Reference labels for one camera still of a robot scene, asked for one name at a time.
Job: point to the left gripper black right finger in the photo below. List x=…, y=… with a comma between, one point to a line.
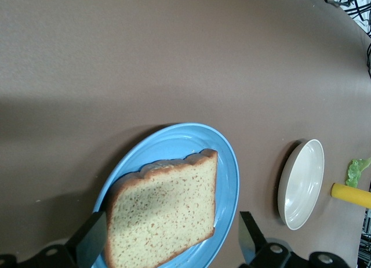
x=252, y=244

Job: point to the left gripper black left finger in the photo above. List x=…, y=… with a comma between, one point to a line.
x=87, y=244

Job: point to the light brown bread slice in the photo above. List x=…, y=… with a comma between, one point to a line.
x=162, y=210

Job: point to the yellow mustard squeeze bottle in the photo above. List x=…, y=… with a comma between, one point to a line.
x=352, y=194

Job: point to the green lettuce leaf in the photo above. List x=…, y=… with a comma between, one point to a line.
x=355, y=172

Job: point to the beige round plate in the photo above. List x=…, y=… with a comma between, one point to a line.
x=303, y=184

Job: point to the blue round plate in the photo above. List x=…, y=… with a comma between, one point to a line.
x=179, y=140

